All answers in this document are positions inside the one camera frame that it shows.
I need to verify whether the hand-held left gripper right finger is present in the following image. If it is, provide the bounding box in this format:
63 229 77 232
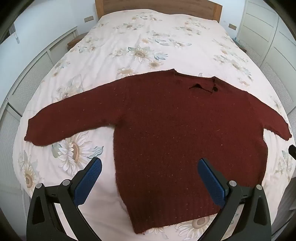
198 158 271 241

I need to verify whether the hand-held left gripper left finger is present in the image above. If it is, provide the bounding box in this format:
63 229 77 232
26 157 102 241

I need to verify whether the dark red knitted sweater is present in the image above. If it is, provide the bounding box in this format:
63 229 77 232
24 69 292 235

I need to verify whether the white louvered cabinet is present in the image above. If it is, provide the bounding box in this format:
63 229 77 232
0 25 78 223

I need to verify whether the white wardrobe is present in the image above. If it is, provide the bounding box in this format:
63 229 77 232
236 0 296 114

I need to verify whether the wooden nightstand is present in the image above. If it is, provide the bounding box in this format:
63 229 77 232
67 32 87 50

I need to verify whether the wooden headboard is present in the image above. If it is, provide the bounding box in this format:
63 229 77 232
95 0 223 23

